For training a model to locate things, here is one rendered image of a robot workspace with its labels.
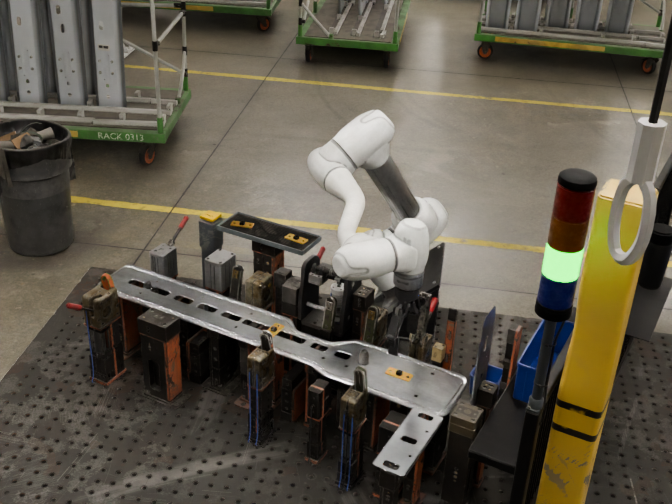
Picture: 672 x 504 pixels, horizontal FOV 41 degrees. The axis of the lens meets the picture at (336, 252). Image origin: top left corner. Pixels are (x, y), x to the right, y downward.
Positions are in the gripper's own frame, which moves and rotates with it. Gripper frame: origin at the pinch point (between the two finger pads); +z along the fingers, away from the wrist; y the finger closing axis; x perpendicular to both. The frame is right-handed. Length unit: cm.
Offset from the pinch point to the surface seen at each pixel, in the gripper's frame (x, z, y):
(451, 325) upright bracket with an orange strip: 10.2, -0.7, -14.8
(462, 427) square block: 27.7, 10.0, 17.1
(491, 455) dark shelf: 39.0, 10.0, 23.9
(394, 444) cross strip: 12.6, 13.0, 30.5
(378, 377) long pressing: -5.0, 13.1, 4.9
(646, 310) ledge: 67, -30, -8
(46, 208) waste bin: -276, 82, -120
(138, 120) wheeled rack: -323, 83, -261
